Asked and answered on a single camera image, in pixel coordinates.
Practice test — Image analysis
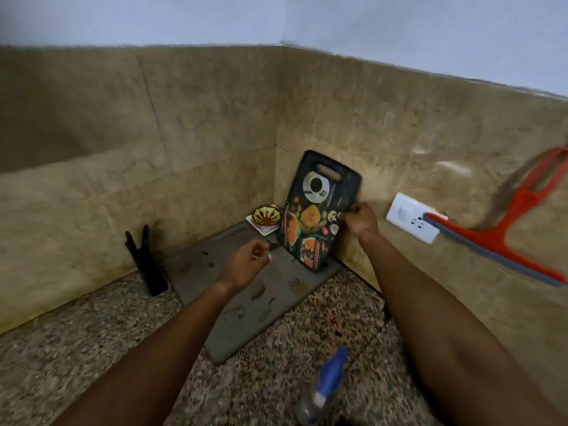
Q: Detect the person's left hand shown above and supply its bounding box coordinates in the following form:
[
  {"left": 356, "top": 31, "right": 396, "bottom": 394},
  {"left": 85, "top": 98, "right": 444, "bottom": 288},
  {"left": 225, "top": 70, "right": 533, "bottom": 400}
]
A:
[{"left": 216, "top": 240, "right": 272, "bottom": 295}]

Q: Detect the person's right hand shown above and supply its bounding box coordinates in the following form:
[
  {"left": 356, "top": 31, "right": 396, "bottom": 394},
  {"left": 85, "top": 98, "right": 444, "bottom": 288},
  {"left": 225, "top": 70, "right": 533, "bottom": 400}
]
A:
[{"left": 340, "top": 202, "right": 380, "bottom": 243}]

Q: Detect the black printed cutting board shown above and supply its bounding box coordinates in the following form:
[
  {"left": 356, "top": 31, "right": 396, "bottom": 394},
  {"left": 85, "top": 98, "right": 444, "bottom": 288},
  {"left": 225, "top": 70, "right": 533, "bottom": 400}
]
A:
[{"left": 276, "top": 150, "right": 363, "bottom": 273}]

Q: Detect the person's right forearm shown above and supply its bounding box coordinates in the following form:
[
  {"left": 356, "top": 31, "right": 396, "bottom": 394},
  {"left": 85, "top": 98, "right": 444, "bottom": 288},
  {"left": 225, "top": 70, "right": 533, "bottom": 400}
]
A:
[{"left": 359, "top": 231, "right": 568, "bottom": 426}]

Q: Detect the person's left forearm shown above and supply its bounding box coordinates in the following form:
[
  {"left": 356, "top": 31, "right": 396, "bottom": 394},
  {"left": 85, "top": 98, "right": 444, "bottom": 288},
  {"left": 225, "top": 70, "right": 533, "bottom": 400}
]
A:
[{"left": 52, "top": 281, "right": 235, "bottom": 426}]

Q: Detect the white square saucer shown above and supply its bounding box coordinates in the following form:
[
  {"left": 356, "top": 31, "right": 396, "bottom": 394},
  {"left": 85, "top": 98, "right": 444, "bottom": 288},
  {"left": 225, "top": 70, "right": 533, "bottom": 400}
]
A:
[{"left": 246, "top": 206, "right": 285, "bottom": 236}]

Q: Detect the grey counter mat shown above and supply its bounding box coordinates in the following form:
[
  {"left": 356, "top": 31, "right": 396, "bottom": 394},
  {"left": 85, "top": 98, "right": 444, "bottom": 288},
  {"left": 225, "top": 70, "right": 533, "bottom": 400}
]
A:
[{"left": 163, "top": 221, "right": 343, "bottom": 366}]

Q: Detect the yellow patterned small bowl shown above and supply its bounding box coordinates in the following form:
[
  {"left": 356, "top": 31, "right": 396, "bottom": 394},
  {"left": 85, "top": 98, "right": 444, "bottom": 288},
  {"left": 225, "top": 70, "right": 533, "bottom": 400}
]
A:
[{"left": 252, "top": 205, "right": 283, "bottom": 226}]

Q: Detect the black knife holder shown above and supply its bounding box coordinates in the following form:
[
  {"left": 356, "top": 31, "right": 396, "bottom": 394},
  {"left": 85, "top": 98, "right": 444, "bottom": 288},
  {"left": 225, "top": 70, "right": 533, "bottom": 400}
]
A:
[{"left": 124, "top": 224, "right": 169, "bottom": 297}]

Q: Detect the blue spray bottle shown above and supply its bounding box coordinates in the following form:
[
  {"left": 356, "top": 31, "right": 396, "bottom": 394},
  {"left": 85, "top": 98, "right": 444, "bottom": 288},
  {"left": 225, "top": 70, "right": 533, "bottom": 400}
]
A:
[{"left": 296, "top": 347, "right": 349, "bottom": 426}]

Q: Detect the red squeegee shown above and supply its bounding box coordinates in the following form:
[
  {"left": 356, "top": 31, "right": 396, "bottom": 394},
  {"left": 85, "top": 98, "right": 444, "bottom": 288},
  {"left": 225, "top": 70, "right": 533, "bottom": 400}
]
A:
[{"left": 424, "top": 146, "right": 568, "bottom": 288}]

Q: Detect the white wall socket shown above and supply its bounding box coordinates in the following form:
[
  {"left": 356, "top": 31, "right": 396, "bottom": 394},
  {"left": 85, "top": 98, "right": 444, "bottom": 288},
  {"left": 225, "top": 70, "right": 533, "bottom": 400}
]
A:
[{"left": 385, "top": 192, "right": 449, "bottom": 245}]

